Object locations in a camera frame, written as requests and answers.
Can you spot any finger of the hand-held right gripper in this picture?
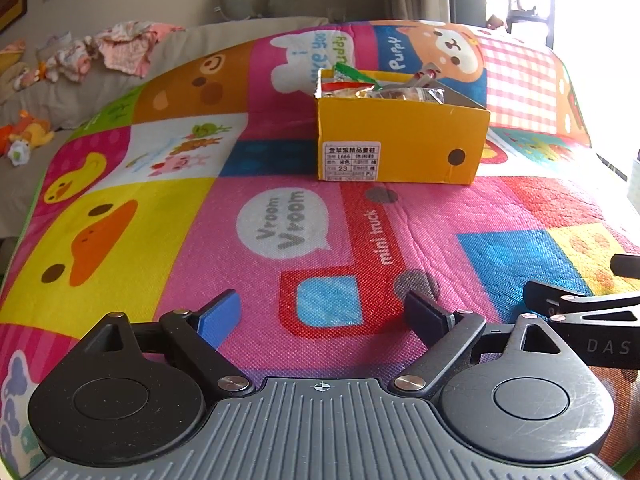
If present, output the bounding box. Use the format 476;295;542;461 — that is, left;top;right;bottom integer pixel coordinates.
611;254;640;279
524;280;640;325

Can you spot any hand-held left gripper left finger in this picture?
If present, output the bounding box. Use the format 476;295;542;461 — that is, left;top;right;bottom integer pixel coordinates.
97;288;256;400

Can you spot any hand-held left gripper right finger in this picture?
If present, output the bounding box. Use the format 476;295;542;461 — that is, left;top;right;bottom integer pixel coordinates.
392;290;567;399

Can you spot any yellow cardboard box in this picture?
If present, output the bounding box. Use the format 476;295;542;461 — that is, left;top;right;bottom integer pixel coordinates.
314;67;492;185

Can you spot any clear golden cake packet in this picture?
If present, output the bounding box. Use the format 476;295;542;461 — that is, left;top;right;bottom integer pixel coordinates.
377;85;447;107

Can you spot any clear granola bar packet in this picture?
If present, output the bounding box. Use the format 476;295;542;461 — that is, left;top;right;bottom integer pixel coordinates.
320;82;381;103

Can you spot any clear brown biscuit packet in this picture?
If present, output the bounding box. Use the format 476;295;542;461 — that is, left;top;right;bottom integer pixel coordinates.
409;66;437;88

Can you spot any green topped snack packet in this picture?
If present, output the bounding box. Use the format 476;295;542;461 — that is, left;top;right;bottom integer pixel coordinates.
332;62;382;92

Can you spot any cartoon printed play mat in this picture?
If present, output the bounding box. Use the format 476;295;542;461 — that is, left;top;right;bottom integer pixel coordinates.
0;20;640;480

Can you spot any small white plush toy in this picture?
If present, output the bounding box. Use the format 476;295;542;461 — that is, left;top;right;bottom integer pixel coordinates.
7;140;34;166

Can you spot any orange yellow plush toy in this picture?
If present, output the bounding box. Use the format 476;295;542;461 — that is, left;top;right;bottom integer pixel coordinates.
0;110;56;153

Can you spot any grey sofa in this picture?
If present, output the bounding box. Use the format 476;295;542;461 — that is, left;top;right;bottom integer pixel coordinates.
0;15;331;241

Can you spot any dark wooden chair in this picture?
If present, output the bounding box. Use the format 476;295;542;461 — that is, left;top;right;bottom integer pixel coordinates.
487;0;557;48

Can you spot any pink clothing pile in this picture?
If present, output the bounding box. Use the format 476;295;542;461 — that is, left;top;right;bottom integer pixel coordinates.
0;22;186;92

